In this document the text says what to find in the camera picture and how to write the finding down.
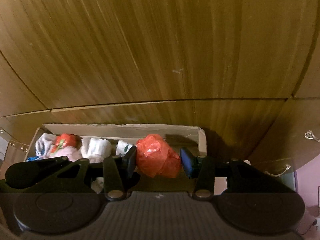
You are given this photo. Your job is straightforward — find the white purple patterned sock bundle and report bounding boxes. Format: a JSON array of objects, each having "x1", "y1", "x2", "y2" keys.
[{"x1": 116, "y1": 140, "x2": 133, "y2": 157}]

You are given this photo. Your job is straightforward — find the pink fluffy plush toy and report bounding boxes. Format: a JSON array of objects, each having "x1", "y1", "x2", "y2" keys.
[{"x1": 49, "y1": 146, "x2": 82, "y2": 162}]

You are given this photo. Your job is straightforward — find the large white bundle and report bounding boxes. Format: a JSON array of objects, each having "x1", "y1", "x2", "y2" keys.
[{"x1": 80, "y1": 137, "x2": 112, "y2": 164}]

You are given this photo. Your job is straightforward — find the white blue striped sock bundle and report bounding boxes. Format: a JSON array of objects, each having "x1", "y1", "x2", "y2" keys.
[{"x1": 35, "y1": 133, "x2": 57, "y2": 159}]

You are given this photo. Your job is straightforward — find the orange bag with green tie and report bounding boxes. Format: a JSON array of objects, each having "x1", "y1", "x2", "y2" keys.
[{"x1": 50, "y1": 133, "x2": 81, "y2": 154}]

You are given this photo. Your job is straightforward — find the small orange plastic bag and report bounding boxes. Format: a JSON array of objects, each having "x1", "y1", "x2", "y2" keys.
[{"x1": 136, "y1": 134, "x2": 181, "y2": 179}]

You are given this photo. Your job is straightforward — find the brown cardboard box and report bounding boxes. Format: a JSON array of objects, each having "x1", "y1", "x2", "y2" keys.
[{"x1": 23, "y1": 122, "x2": 208, "y2": 181}]

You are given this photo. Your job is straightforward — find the wooden wardrobe with drawers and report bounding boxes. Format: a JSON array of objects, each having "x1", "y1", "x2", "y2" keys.
[{"x1": 0, "y1": 0, "x2": 320, "y2": 181}]

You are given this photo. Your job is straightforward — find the lower metal drawer handle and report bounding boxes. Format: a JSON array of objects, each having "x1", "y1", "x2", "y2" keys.
[{"x1": 264, "y1": 164, "x2": 291, "y2": 178}]

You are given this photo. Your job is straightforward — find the metal drawer handle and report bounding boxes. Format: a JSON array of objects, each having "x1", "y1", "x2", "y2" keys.
[
  {"x1": 264, "y1": 164, "x2": 291, "y2": 178},
  {"x1": 304, "y1": 130, "x2": 320, "y2": 142}
]

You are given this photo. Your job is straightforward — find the upper metal drawer handle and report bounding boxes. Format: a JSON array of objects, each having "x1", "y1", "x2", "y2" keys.
[{"x1": 304, "y1": 130, "x2": 320, "y2": 142}]

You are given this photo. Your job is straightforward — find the black charger cable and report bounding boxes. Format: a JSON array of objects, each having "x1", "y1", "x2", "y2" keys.
[{"x1": 298, "y1": 219, "x2": 318, "y2": 237}]

